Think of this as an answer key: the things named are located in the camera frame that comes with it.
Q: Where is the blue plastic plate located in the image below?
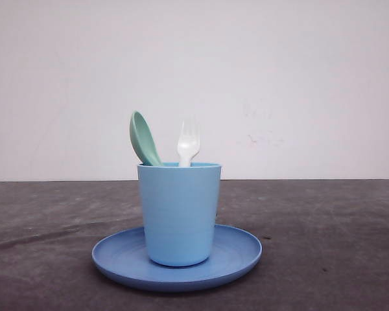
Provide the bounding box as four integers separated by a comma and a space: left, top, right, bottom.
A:
91, 224, 263, 292

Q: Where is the mint green plastic spoon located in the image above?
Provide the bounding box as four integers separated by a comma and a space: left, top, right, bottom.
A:
129, 111, 163, 167

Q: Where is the white plastic fork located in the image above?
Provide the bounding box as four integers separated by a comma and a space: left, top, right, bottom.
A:
177, 117, 200, 167

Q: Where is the light blue plastic cup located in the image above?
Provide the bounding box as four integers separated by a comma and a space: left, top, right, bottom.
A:
137, 163, 222, 267

